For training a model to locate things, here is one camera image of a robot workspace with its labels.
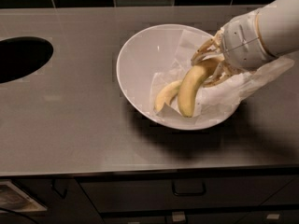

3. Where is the black oval sink opening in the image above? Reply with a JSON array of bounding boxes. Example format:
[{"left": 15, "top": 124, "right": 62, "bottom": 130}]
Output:
[{"left": 0, "top": 36, "right": 54, "bottom": 83}]

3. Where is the picture card at left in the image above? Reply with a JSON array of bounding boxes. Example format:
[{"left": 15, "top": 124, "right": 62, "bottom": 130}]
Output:
[{"left": 0, "top": 180, "right": 48, "bottom": 213}]

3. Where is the white bowl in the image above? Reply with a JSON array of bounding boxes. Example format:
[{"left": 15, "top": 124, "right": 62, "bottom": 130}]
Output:
[{"left": 116, "top": 24, "right": 239, "bottom": 131}]

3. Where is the white paper sheet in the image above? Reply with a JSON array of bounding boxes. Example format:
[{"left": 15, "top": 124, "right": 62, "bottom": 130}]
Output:
[{"left": 149, "top": 29, "right": 295, "bottom": 126}]

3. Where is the yellow banana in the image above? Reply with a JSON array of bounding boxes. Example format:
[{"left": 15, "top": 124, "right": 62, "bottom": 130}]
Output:
[
  {"left": 154, "top": 80, "right": 182, "bottom": 112},
  {"left": 178, "top": 58, "right": 221, "bottom": 118}
]

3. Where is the grey drawer front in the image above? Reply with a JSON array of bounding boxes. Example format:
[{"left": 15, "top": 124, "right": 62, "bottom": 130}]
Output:
[{"left": 79, "top": 175, "right": 299, "bottom": 214}]

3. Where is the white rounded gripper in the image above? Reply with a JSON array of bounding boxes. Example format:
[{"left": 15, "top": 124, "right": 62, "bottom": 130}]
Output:
[{"left": 191, "top": 10, "right": 275, "bottom": 88}]

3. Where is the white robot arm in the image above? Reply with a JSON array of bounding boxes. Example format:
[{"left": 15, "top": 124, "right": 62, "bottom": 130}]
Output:
[{"left": 192, "top": 0, "right": 299, "bottom": 87}]

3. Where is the small white label right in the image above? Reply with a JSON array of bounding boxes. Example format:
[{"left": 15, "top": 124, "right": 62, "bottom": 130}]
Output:
[{"left": 266, "top": 214, "right": 280, "bottom": 220}]

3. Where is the white label on drawer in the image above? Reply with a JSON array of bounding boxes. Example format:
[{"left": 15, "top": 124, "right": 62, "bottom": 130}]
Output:
[{"left": 172, "top": 211, "right": 186, "bottom": 224}]

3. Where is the grey cabinet door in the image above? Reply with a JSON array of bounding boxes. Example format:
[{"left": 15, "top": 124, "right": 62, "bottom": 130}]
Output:
[{"left": 15, "top": 178, "right": 104, "bottom": 224}]

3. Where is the black cabinet door handle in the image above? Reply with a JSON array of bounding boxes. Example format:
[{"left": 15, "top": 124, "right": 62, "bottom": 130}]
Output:
[{"left": 51, "top": 179, "right": 68, "bottom": 200}]

